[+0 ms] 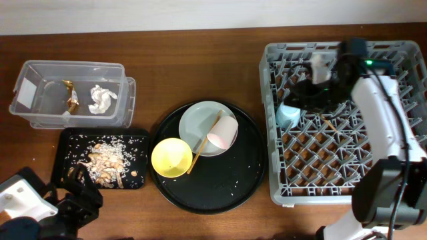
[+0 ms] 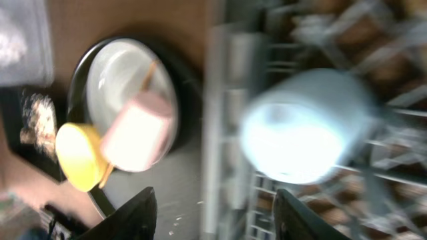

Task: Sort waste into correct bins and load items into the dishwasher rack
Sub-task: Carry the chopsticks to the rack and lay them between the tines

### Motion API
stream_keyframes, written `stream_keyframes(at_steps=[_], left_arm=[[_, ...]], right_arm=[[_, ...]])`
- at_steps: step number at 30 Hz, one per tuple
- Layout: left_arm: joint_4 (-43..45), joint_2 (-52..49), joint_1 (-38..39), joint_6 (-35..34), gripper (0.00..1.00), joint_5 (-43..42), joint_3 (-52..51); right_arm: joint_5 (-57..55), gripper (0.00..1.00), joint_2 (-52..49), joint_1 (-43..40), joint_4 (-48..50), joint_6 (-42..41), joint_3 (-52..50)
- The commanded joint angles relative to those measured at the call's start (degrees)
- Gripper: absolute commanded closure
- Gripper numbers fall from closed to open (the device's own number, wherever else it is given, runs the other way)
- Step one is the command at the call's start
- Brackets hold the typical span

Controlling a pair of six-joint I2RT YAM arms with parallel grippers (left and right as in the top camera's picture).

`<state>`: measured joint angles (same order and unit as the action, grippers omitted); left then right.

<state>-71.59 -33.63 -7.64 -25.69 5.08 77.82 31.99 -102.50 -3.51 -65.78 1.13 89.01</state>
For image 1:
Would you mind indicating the round black tray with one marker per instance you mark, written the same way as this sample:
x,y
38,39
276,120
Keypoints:
x,y
224,182

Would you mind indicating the gold candy wrapper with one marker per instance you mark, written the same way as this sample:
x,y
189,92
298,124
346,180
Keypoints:
x,y
73,101

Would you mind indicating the pink cup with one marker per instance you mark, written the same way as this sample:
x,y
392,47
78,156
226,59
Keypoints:
x,y
222,133

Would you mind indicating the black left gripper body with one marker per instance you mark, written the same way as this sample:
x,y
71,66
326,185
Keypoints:
x,y
75,214

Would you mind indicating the black rectangular tray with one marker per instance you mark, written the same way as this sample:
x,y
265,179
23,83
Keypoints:
x,y
74,143

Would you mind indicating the yellow bowl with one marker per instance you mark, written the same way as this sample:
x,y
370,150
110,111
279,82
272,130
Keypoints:
x,y
171,157

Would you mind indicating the white tissue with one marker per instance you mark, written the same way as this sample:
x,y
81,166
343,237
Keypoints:
x,y
102,100

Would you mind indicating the clear plastic bin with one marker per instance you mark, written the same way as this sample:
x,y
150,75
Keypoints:
x,y
41,97

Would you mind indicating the grey dishwasher rack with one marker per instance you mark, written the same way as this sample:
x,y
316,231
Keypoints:
x,y
310,164

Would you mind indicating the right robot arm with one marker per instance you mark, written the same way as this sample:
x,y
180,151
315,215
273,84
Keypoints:
x,y
392,195

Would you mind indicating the wooden chopstick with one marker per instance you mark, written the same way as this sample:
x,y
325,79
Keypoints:
x,y
330,125
204,143

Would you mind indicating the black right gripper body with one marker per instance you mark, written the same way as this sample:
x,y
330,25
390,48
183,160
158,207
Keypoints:
x,y
321,96

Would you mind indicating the blue cup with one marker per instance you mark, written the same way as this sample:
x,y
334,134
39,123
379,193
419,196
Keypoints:
x,y
287,116

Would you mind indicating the white plate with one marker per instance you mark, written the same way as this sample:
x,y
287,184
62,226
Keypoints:
x,y
197,121

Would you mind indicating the food scraps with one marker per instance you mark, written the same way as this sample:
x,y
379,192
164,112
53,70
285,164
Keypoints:
x,y
108,165

